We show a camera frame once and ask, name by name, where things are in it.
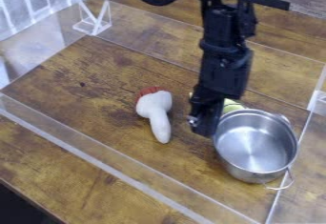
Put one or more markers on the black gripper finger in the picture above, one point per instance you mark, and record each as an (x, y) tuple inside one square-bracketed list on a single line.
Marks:
[(205, 115)]

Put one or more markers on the clear acrylic enclosure panel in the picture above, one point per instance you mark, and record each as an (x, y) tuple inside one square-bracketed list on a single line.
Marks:
[(89, 160)]

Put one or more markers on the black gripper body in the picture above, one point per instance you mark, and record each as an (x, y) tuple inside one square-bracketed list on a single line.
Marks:
[(224, 78)]

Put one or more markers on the yellow green plush corn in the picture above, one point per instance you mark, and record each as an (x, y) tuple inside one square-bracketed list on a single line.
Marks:
[(231, 105)]

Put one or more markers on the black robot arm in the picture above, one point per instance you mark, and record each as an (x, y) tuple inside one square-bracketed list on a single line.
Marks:
[(229, 24)]

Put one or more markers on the red and white plush mushroom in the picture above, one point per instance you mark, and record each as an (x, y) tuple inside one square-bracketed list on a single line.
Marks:
[(154, 103)]

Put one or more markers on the silver metal pot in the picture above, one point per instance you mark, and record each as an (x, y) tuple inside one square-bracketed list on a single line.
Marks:
[(257, 147)]

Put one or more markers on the clear acrylic triangle stand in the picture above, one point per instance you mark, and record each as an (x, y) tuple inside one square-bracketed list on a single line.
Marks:
[(92, 24)]

